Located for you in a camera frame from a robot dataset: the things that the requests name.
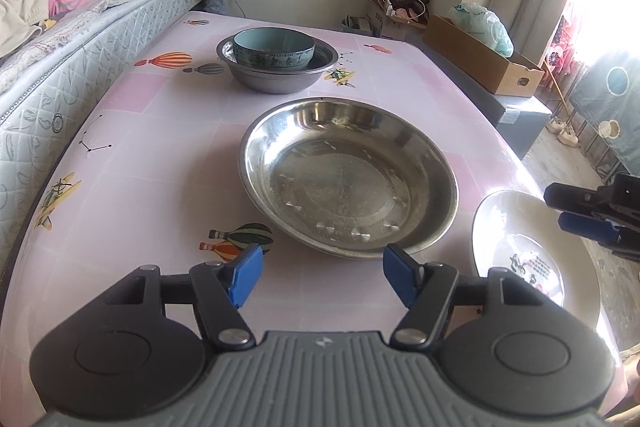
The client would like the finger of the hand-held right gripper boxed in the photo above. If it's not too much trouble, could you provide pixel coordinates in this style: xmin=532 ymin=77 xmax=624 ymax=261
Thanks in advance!
xmin=557 ymin=211 xmax=624 ymax=249
xmin=543 ymin=181 xmax=619 ymax=214

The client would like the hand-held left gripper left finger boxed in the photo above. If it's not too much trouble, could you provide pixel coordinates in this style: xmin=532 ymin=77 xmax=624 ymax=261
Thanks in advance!
xmin=102 ymin=243 xmax=264 ymax=353

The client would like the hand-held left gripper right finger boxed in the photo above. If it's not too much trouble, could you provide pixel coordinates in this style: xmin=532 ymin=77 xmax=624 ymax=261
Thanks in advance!
xmin=382 ymin=243 xmax=549 ymax=353

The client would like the white printed plate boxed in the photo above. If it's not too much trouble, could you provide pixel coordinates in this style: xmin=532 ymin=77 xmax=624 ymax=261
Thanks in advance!
xmin=471 ymin=189 xmax=607 ymax=334

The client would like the small stainless steel bowl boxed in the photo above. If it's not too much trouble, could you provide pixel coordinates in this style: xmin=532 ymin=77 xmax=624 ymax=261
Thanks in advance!
xmin=216 ymin=32 xmax=339 ymax=96

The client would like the teal floral ceramic bowl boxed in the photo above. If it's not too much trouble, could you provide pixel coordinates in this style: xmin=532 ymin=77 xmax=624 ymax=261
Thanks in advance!
xmin=232 ymin=27 xmax=316 ymax=72

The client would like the blue cloth with circles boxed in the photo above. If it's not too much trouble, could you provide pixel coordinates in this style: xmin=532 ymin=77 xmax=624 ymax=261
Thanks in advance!
xmin=570 ymin=52 xmax=640 ymax=188

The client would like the large grey box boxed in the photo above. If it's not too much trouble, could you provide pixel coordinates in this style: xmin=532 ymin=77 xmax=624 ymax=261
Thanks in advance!
xmin=424 ymin=47 xmax=554 ymax=160

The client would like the wooden stick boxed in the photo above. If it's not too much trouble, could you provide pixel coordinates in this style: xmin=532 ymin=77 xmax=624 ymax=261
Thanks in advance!
xmin=542 ymin=62 xmax=574 ymax=124

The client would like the pink flowered cloth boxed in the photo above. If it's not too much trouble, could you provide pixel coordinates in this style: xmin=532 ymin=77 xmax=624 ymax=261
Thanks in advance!
xmin=549 ymin=14 xmax=582 ymax=78

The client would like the long brown cardboard box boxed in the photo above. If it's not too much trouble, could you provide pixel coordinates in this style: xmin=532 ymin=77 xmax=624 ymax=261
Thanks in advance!
xmin=422 ymin=14 xmax=546 ymax=97

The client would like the pink printed tablecloth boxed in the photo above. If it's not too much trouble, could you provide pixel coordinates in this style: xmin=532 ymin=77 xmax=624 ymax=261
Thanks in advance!
xmin=0 ymin=9 xmax=626 ymax=413

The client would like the pale green plastic bag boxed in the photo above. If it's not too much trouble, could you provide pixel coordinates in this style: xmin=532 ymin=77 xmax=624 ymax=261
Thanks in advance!
xmin=452 ymin=2 xmax=515 ymax=58

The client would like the open cardboard box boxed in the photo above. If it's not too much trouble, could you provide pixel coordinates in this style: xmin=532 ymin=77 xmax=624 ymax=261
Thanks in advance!
xmin=354 ymin=0 xmax=430 ymax=42

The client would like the white quilted mattress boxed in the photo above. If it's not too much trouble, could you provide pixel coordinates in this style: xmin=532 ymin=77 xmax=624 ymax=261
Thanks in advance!
xmin=0 ymin=0 xmax=209 ymax=239

